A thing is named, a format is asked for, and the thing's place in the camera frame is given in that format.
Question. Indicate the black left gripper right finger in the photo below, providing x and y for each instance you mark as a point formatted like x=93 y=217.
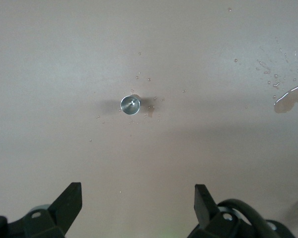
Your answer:
x=203 y=210

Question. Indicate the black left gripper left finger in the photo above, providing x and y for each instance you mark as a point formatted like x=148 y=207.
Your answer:
x=64 y=210

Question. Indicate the steel jigger measuring cup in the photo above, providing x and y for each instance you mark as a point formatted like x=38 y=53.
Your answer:
x=130 y=105

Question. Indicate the spilled brown liquid puddle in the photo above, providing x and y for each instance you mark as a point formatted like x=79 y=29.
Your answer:
x=288 y=99

